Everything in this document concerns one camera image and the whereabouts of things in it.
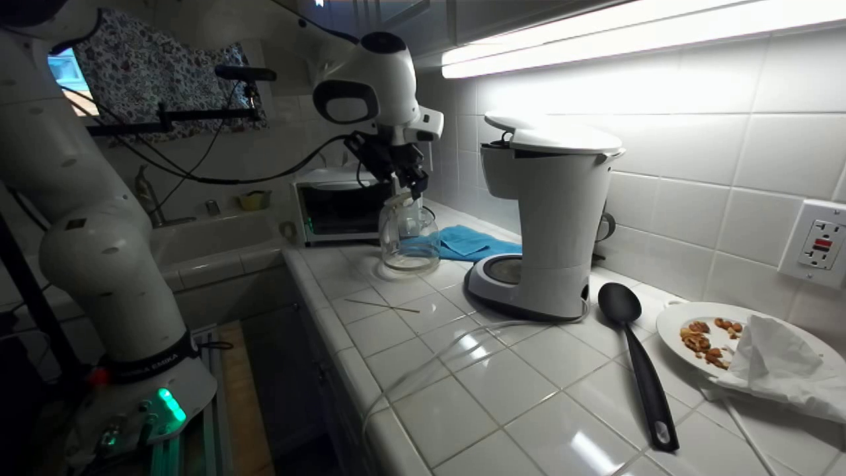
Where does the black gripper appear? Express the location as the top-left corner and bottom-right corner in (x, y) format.
(345, 130), (435, 202)

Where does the glass coffee pot white handle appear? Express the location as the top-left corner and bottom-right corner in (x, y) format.
(377, 188), (443, 274)

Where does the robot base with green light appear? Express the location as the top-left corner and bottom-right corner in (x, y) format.
(62, 349), (226, 476)

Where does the white drip coffee maker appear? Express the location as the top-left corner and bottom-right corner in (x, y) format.
(464, 111), (628, 321)

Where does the white toaster oven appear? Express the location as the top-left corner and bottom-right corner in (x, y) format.
(292, 164), (396, 249)

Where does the blue terry towel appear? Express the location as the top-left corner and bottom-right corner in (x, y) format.
(399, 221), (526, 267)

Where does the yellow sponge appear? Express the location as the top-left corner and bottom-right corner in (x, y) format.
(234, 188), (275, 214)

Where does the white kitchen sink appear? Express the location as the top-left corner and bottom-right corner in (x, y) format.
(145, 209), (296, 295)

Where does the under-cabinet strip light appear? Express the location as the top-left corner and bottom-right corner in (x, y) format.
(439, 0), (846, 81)

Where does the floral window curtain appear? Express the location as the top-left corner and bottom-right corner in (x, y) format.
(73, 8), (271, 140)

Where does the black plastic serving spoon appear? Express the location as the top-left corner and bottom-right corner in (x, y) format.
(595, 280), (683, 455)

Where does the white round plate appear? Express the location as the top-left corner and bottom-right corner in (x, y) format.
(654, 298), (846, 390)

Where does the brown nuts pile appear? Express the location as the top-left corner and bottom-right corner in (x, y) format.
(677, 313), (748, 373)

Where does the crumpled white paper napkin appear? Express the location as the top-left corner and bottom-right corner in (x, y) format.
(702, 312), (846, 427)

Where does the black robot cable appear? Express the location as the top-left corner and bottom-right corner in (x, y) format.
(88, 87), (359, 189)

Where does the white wall power outlet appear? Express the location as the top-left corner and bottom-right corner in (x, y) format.
(776, 194), (846, 292)

